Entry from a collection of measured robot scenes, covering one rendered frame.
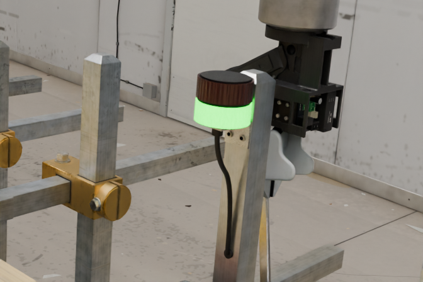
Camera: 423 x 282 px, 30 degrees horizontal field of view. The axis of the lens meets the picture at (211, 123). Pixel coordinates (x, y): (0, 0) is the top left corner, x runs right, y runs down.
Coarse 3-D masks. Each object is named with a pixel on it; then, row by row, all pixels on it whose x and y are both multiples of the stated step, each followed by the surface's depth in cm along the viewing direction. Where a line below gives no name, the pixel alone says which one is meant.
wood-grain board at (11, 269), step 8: (0, 264) 95; (8, 264) 95; (0, 272) 93; (8, 272) 93; (16, 272) 94; (0, 280) 91; (8, 280) 91; (16, 280) 92; (24, 280) 92; (32, 280) 92
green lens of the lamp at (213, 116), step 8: (200, 104) 81; (200, 112) 81; (208, 112) 81; (216, 112) 80; (224, 112) 80; (232, 112) 80; (240, 112) 81; (248, 112) 82; (200, 120) 82; (208, 120) 81; (216, 120) 81; (224, 120) 80; (232, 120) 81; (240, 120) 81; (248, 120) 82; (224, 128) 81; (232, 128) 81
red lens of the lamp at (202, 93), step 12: (204, 84) 80; (216, 84) 80; (228, 84) 79; (240, 84) 80; (252, 84) 81; (204, 96) 81; (216, 96) 80; (228, 96) 80; (240, 96) 80; (252, 96) 82
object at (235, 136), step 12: (204, 72) 83; (216, 72) 83; (228, 72) 84; (216, 132) 83; (228, 132) 86; (240, 132) 86; (216, 144) 84; (240, 144) 86; (216, 156) 85; (228, 180) 86; (228, 192) 87; (228, 204) 88; (228, 216) 88; (228, 228) 88; (228, 240) 89; (228, 252) 89
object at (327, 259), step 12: (312, 252) 115; (324, 252) 116; (336, 252) 116; (288, 264) 111; (300, 264) 111; (312, 264) 111; (324, 264) 114; (336, 264) 116; (276, 276) 107; (288, 276) 107; (300, 276) 109; (312, 276) 112; (324, 276) 115
